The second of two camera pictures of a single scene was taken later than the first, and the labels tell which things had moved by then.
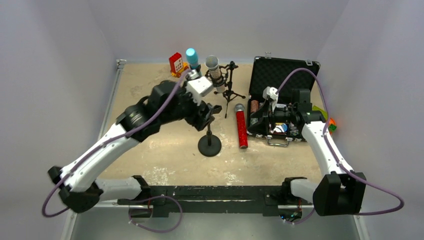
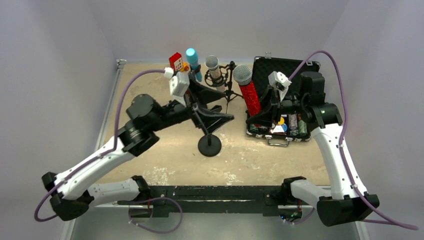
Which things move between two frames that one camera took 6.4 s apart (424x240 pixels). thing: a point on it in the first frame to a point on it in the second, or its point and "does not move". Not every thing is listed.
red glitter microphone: (240, 109) to (243, 74)
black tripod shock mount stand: (226, 82) does not move
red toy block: (177, 65) does not move
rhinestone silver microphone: (212, 63) does not move
